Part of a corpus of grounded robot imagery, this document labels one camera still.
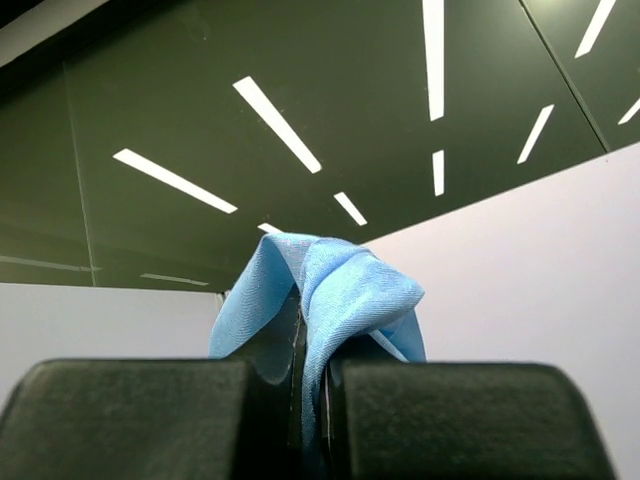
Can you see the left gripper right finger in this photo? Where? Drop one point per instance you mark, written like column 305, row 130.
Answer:
column 386, row 419

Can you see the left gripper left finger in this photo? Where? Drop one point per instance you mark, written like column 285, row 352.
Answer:
column 235, row 418

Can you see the light blue shirt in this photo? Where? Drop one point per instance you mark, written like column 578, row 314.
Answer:
column 345, row 291

